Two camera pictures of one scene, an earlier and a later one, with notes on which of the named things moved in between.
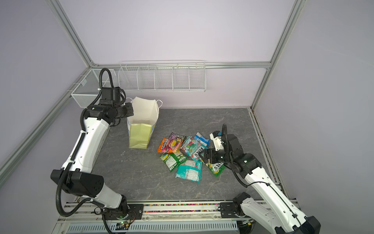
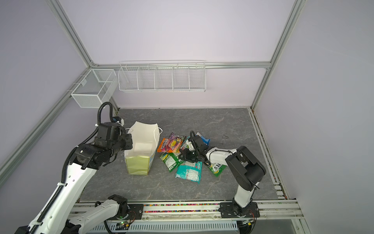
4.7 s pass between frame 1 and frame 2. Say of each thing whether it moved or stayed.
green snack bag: stayed
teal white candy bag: stayed
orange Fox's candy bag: stayed
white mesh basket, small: stayed
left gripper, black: moved
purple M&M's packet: stayed
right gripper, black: moved
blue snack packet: stayed
